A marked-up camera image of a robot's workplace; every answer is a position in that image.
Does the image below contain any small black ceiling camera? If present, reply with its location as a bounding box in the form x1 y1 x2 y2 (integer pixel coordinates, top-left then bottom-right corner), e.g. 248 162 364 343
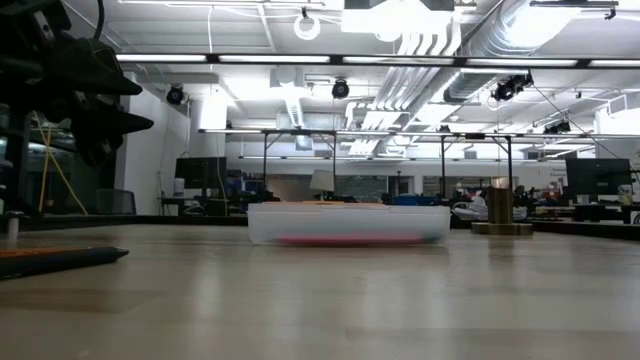
543 119 572 135

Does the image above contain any clear plastic supply box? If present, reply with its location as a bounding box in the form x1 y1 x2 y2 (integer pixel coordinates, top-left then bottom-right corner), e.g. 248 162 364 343
246 201 453 247

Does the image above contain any brass cylinder on round base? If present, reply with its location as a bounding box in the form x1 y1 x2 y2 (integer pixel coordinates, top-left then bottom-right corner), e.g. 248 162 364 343
470 177 534 237

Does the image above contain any black round ceiling speaker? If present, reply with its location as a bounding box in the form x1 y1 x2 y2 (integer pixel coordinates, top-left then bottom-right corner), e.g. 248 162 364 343
330 78 351 101
165 83 187 107

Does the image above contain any white ceiling ring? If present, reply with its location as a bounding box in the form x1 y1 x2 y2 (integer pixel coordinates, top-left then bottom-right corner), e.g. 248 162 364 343
292 13 322 42

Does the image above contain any white lampshade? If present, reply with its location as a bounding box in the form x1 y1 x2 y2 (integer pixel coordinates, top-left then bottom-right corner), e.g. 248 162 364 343
309 168 337 193

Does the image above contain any black aluminium table frame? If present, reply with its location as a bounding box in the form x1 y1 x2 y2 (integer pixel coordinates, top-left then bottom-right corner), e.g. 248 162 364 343
0 213 640 241

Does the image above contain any blue storage bin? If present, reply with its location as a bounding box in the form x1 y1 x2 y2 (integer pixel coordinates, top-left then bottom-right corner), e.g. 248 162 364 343
392 193 436 205

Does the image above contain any black ceiling camera cluster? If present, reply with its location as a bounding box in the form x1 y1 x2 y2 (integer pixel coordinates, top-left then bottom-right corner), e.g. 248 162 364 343
492 71 535 103

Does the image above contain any dark office chair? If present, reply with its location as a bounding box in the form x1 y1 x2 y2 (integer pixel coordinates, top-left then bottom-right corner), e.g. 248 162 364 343
94 188 138 216

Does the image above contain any yellow extension cable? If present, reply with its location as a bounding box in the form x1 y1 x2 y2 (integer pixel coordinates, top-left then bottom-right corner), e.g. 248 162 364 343
32 112 90 217

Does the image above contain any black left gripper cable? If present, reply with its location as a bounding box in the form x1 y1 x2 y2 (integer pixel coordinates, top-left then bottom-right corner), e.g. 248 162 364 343
92 0 106 41

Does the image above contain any black overhead beam with lights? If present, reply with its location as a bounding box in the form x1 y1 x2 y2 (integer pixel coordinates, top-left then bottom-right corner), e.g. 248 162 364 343
115 52 640 70

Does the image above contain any white short post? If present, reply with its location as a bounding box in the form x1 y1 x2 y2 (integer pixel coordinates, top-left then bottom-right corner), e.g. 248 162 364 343
3 209 24 240

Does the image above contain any black background rig frame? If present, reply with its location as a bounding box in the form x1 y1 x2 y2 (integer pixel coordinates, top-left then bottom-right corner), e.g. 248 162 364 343
198 128 514 191

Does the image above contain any black pen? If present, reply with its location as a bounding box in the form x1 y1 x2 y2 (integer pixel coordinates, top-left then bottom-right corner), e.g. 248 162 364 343
0 245 131 281

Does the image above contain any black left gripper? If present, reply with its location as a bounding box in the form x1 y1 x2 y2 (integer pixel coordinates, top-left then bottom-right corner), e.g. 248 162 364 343
14 47 155 168

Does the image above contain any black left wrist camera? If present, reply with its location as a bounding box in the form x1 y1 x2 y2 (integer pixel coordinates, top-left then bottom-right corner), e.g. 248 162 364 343
54 35 119 71

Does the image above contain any person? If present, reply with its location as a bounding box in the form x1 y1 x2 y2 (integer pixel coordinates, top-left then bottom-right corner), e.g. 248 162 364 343
453 185 489 209

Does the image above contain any orange pencil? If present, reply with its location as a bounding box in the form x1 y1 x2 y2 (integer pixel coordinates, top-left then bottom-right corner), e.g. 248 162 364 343
0 246 76 258

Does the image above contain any black computer monitor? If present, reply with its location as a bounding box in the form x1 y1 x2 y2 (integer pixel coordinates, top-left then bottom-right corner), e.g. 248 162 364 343
174 156 228 199
565 157 633 197

